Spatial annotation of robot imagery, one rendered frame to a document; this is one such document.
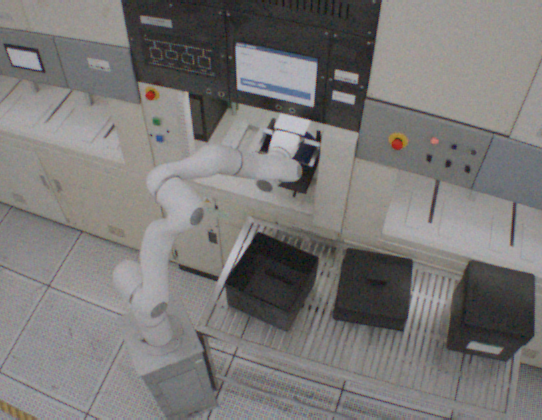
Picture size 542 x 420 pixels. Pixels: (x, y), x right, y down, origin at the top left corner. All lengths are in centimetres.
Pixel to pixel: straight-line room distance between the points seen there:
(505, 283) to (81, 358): 218
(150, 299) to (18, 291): 176
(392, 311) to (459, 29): 110
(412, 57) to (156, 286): 108
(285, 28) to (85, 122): 147
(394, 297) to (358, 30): 106
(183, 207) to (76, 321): 175
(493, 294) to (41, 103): 245
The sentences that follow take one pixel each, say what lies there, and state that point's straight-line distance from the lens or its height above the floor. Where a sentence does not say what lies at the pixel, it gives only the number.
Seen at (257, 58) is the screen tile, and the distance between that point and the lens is 186.
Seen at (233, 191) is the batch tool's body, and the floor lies 87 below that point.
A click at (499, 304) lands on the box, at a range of 213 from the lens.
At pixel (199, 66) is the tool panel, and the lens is 198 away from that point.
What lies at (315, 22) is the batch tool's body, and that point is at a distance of 171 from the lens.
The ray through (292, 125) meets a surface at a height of 127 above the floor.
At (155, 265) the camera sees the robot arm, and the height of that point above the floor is 127.
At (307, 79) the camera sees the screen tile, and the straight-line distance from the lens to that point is 184.
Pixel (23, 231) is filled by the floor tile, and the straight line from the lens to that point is 370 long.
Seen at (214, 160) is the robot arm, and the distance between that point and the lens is 164.
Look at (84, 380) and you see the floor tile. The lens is 306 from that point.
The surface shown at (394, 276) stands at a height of 86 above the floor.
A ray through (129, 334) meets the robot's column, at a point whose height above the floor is 76.
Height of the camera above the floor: 275
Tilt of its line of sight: 53 degrees down
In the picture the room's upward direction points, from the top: 1 degrees clockwise
